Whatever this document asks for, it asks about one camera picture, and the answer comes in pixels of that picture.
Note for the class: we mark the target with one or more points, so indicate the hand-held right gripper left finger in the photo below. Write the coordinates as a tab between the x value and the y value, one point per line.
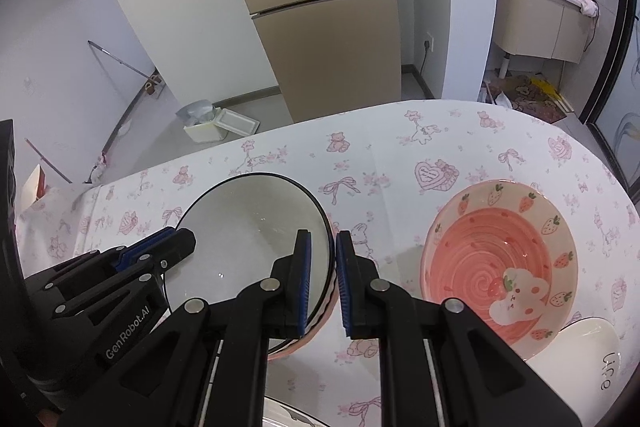
303	287

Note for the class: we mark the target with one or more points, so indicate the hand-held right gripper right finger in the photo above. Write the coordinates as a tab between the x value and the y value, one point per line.
344	287

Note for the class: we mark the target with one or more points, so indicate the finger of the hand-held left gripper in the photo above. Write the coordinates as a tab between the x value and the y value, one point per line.
180	243
145	244

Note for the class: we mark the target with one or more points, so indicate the white bowl with pink rim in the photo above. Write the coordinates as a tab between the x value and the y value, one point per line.
316	324

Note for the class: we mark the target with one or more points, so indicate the white bowl with black rim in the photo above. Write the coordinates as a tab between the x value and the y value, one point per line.
250	232

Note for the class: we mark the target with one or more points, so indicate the white cat print plate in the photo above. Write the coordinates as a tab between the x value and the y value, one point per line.
300	414
575	357

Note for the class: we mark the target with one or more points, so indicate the pink strawberry bowl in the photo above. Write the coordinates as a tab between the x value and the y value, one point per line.
475	247

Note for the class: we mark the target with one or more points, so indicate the white trash bin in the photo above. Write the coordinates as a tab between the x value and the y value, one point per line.
205	130

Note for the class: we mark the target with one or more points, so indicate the red and white box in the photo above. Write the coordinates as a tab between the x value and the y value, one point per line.
34	187

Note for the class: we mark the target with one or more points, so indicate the thin wooden stick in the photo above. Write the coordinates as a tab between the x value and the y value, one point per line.
47	159

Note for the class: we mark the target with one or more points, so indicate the metal mop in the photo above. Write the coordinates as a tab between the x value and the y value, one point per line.
120	59

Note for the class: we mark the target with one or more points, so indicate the beige refrigerator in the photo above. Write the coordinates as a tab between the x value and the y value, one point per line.
320	32

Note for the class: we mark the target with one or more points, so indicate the brown bath mat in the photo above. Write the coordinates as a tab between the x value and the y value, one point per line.
530	99

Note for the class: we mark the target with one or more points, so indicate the beige vanity cabinet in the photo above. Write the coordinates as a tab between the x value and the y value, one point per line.
530	22

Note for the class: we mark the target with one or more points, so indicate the white wall outlet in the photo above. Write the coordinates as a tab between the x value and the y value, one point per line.
429	44

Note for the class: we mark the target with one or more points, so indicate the black sliding door frame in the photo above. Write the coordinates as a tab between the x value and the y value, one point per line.
607	72

